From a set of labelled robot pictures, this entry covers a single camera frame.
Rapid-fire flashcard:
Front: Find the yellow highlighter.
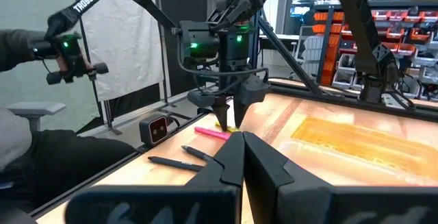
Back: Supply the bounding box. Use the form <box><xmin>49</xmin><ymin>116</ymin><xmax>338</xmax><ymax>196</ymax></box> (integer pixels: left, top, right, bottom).
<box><xmin>214</xmin><ymin>123</ymin><xmax>241</xmax><ymax>133</ymax></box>

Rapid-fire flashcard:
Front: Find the storage rack with orange bins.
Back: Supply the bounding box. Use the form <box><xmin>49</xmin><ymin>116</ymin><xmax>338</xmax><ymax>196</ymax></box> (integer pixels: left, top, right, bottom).
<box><xmin>313</xmin><ymin>1</ymin><xmax>438</xmax><ymax>101</ymax></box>

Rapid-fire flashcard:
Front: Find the grey chair armrest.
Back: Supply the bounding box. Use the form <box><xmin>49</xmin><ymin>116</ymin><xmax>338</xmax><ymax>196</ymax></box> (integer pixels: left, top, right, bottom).
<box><xmin>5</xmin><ymin>101</ymin><xmax>67</xmax><ymax>132</ymax></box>

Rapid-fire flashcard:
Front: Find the person's hand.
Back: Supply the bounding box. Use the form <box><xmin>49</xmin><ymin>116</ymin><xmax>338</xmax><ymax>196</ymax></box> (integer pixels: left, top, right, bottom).
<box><xmin>56</xmin><ymin>54</ymin><xmax>95</xmax><ymax>81</ymax></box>

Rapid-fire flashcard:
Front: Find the clear plastic supply box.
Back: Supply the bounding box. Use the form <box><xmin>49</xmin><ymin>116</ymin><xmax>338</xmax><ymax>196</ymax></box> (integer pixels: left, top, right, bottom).
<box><xmin>276</xmin><ymin>138</ymin><xmax>438</xmax><ymax>188</ymax></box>

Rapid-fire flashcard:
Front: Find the white hanging sheet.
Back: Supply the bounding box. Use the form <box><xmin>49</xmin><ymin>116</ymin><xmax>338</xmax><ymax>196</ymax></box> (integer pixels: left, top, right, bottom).
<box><xmin>71</xmin><ymin>0</ymin><xmax>165</xmax><ymax>102</ymax></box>

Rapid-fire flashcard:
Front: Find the person's forearm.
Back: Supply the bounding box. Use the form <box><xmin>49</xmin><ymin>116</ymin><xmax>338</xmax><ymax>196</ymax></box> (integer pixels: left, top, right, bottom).
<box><xmin>0</xmin><ymin>28</ymin><xmax>47</xmax><ymax>73</ymax></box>

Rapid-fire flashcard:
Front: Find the pink highlighter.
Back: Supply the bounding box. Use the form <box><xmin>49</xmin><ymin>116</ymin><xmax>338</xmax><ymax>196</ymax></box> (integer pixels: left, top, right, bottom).
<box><xmin>194</xmin><ymin>126</ymin><xmax>232</xmax><ymax>141</ymax></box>

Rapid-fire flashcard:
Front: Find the person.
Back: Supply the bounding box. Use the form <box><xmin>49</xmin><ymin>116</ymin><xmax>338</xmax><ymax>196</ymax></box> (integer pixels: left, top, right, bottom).
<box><xmin>0</xmin><ymin>107</ymin><xmax>138</xmax><ymax>224</ymax></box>

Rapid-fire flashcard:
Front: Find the black leader arm with handle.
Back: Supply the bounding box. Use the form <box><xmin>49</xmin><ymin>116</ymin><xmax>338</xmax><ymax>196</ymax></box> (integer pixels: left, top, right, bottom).
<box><xmin>32</xmin><ymin>0</ymin><xmax>179</xmax><ymax>85</ymax></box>

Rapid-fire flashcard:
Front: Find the black table-level camera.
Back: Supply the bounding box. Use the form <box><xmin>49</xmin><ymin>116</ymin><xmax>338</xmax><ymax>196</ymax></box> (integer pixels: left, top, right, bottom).
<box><xmin>139</xmin><ymin>114</ymin><xmax>170</xmax><ymax>147</ymax></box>

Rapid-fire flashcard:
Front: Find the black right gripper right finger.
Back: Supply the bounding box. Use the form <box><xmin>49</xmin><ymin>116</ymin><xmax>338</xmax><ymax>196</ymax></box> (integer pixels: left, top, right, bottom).
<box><xmin>242</xmin><ymin>131</ymin><xmax>438</xmax><ymax>224</ymax></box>

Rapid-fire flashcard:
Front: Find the black pen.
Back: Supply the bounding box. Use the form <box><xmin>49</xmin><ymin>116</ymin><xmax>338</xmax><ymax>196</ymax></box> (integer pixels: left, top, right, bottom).
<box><xmin>181</xmin><ymin>145</ymin><xmax>214</xmax><ymax>162</ymax></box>
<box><xmin>147</xmin><ymin>155</ymin><xmax>205</xmax><ymax>173</ymax></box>

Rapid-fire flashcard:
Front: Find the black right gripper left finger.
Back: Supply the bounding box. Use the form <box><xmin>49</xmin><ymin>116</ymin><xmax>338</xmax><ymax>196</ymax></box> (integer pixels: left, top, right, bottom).
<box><xmin>64</xmin><ymin>131</ymin><xmax>246</xmax><ymax>224</ymax></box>

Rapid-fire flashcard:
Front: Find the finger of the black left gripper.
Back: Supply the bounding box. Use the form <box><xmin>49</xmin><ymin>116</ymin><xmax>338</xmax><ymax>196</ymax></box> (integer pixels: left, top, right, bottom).
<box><xmin>233</xmin><ymin>96</ymin><xmax>250</xmax><ymax>129</ymax></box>
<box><xmin>211</xmin><ymin>96</ymin><xmax>231</xmax><ymax>132</ymax></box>

